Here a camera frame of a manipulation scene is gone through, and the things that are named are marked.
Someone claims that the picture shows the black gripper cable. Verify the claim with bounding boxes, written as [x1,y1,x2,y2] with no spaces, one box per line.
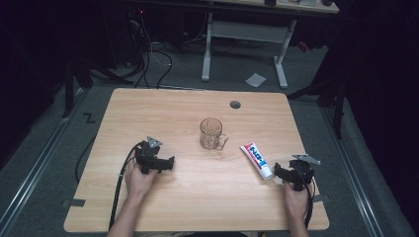
[297,167,317,230]
[108,141,146,231]

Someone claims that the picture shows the bundle of black cables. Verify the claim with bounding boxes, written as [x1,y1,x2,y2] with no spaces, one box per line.
[127,9,174,90]

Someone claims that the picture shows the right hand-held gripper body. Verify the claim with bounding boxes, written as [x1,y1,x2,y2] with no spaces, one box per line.
[288,153,321,193]

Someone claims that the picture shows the clear glass mug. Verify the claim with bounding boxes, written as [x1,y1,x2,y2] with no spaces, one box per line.
[199,117,229,152]

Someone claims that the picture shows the metal floor rail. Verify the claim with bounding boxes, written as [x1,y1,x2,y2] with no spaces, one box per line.
[0,88,87,229]
[319,104,385,237]

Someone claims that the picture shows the white-framed desk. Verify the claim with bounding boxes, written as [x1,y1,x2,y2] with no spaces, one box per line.
[131,0,341,90]

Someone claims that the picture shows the person's left hand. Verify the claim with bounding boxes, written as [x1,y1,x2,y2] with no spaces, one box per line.
[124,159,159,198]

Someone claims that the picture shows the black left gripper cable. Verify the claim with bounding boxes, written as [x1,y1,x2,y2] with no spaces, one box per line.
[108,141,146,231]

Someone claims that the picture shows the black floor cable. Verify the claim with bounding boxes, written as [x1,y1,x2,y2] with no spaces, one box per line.
[74,132,99,185]

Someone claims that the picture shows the white toothpaste tube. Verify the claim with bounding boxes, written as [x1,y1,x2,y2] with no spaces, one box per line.
[240,141,275,182]

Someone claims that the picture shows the black metal stand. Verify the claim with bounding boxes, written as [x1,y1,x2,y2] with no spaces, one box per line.
[61,53,134,119]
[286,63,348,140]

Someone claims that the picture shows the person's right hand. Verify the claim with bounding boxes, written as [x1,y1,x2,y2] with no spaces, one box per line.
[283,182,311,219]

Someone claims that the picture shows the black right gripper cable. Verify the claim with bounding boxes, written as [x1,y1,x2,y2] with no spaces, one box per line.
[297,167,317,230]

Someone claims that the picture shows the white paper sheet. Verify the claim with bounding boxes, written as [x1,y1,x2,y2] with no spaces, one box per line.
[244,72,267,89]

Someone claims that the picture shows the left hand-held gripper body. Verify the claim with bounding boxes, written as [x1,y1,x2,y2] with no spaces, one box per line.
[134,135,166,175]

